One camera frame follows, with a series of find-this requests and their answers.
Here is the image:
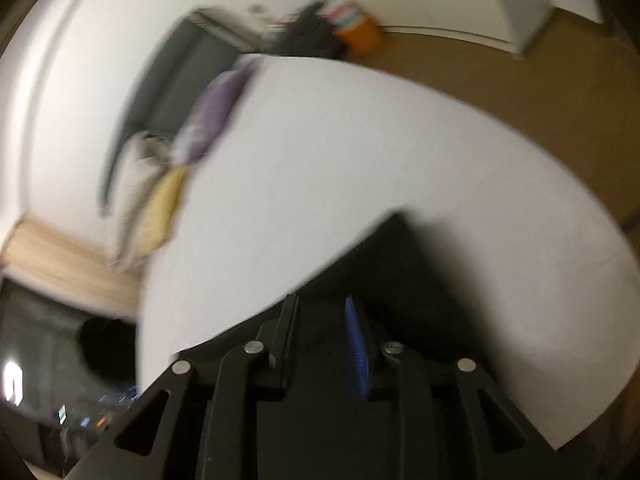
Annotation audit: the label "beige curtain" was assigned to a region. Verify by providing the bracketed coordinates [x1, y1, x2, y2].
[1, 217, 141, 320]

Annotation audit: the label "yellow cushion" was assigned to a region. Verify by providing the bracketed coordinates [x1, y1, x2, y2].
[134, 165, 192, 258]

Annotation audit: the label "orange bucket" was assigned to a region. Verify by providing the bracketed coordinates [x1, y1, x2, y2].
[333, 15, 384, 55]

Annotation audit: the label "black pants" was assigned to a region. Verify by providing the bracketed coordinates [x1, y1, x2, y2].
[171, 206, 501, 480]

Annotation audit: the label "wall socket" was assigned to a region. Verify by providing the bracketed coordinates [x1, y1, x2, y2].
[247, 3, 265, 14]

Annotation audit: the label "folded beige duvet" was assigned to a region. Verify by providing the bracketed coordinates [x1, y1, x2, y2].
[106, 130, 170, 273]

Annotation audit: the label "striped white bucket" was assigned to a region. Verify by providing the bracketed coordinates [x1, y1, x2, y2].
[317, 0, 364, 29]

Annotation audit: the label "dark bedside table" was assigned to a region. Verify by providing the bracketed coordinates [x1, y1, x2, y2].
[270, 1, 347, 60]

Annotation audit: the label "white bed mattress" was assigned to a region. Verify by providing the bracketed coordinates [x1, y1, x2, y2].
[138, 58, 639, 446]

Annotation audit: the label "purple cushion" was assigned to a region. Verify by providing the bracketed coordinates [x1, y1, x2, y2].
[171, 55, 260, 166]

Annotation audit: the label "dark grey headboard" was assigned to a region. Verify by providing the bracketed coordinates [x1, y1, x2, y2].
[99, 6, 265, 217]

